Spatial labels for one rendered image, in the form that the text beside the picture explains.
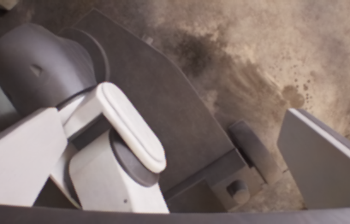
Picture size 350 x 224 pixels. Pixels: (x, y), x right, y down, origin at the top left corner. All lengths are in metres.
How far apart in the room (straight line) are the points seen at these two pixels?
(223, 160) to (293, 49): 0.43
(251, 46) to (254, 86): 0.13
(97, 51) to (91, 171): 0.27
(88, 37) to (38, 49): 0.15
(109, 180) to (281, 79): 0.59
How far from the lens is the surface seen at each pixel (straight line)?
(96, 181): 0.39
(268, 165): 0.56
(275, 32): 0.74
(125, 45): 0.52
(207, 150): 0.54
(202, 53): 0.67
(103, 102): 0.36
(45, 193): 0.78
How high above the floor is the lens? 0.67
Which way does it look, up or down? 79 degrees down
